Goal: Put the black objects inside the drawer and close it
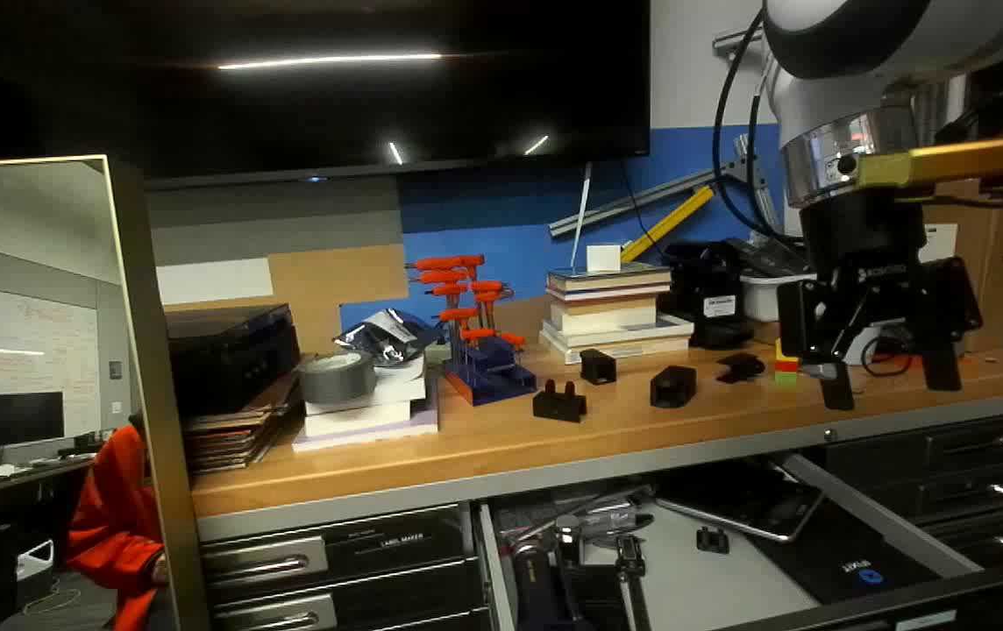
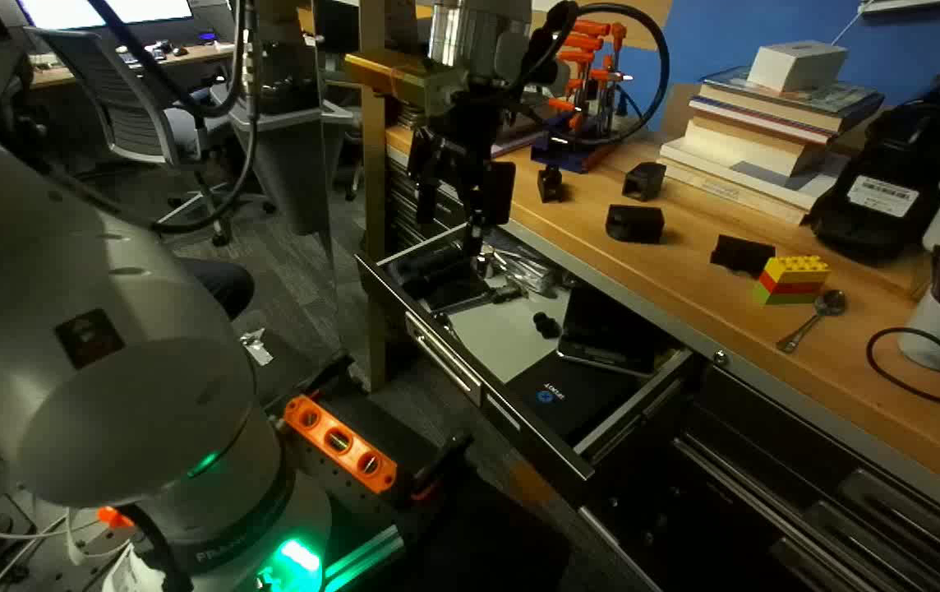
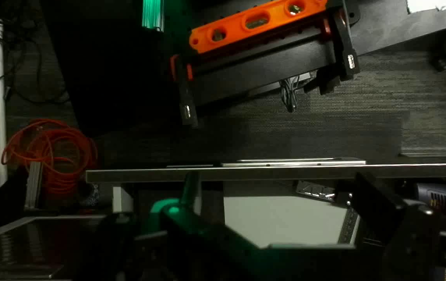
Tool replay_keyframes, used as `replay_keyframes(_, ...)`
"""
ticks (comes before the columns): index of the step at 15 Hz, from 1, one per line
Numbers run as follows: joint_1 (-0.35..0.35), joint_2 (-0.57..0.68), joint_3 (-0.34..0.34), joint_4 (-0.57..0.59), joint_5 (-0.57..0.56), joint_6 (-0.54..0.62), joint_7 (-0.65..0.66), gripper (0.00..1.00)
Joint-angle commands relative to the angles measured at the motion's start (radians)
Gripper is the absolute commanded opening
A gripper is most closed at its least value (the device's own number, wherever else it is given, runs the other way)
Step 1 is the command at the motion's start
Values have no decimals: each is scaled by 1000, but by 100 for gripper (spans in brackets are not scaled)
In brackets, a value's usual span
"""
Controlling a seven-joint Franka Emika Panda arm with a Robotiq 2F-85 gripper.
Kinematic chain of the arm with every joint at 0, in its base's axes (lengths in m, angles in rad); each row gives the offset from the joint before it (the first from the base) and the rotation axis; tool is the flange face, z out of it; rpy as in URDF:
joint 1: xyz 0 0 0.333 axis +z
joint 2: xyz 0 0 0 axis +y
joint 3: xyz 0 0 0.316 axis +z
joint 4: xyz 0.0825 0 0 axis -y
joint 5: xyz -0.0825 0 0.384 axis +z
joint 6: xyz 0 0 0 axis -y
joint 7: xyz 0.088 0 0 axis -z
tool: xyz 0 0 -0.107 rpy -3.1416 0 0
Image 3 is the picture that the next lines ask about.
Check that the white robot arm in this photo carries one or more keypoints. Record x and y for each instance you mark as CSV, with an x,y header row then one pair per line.
x,y
413,244

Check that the white vertical pole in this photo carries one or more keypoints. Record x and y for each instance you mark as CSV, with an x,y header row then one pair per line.
x,y
4,169

